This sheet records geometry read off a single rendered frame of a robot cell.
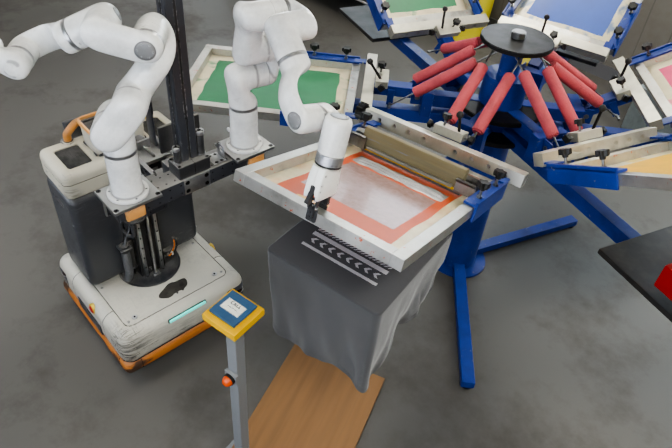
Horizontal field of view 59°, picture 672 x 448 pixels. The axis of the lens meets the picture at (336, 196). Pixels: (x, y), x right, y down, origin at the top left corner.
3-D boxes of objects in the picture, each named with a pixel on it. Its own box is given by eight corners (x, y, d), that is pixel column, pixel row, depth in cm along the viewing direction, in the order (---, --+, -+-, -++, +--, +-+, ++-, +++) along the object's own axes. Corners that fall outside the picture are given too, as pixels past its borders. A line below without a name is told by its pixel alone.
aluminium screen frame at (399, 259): (400, 272, 151) (404, 260, 150) (233, 180, 176) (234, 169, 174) (500, 194, 214) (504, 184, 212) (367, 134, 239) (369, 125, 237)
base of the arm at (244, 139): (214, 138, 210) (211, 100, 200) (243, 127, 217) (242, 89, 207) (240, 158, 201) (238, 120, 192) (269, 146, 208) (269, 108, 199)
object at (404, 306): (368, 391, 204) (383, 312, 178) (359, 385, 206) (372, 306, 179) (432, 311, 234) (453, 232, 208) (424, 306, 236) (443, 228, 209)
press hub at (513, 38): (473, 295, 313) (548, 61, 228) (408, 260, 330) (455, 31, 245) (503, 254, 339) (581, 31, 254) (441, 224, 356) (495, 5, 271)
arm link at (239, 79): (221, 103, 199) (218, 59, 189) (256, 94, 205) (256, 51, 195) (234, 116, 193) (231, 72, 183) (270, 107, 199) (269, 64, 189)
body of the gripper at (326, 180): (328, 150, 162) (320, 185, 167) (306, 157, 154) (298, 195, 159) (351, 160, 159) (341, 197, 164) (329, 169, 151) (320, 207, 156)
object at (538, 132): (545, 192, 233) (554, 168, 225) (377, 120, 266) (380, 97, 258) (605, 112, 286) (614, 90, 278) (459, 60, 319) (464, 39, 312)
